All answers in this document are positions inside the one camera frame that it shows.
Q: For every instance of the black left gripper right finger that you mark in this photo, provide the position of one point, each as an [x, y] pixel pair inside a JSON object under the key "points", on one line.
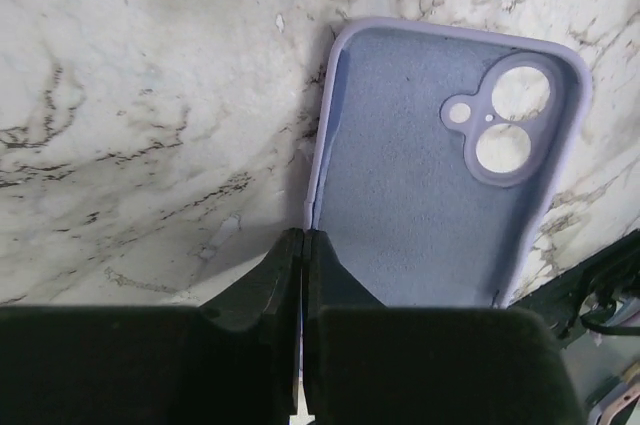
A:
{"points": [[367, 363]]}

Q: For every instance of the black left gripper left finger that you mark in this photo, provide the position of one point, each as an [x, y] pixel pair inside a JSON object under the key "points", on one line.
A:
{"points": [[231, 360]]}

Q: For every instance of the lavender phone case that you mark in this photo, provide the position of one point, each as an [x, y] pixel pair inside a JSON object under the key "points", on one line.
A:
{"points": [[396, 182]]}

